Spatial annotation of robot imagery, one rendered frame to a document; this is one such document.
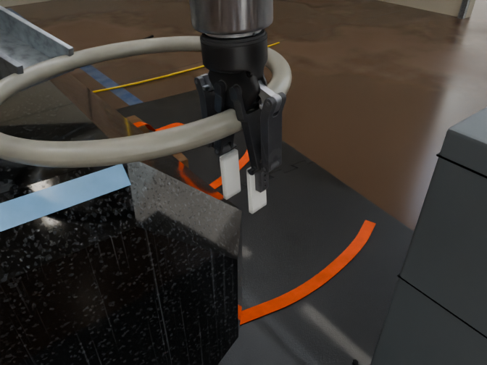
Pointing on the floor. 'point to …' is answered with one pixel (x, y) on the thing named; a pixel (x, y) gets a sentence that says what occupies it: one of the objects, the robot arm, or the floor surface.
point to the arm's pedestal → (445, 263)
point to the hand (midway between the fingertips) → (243, 182)
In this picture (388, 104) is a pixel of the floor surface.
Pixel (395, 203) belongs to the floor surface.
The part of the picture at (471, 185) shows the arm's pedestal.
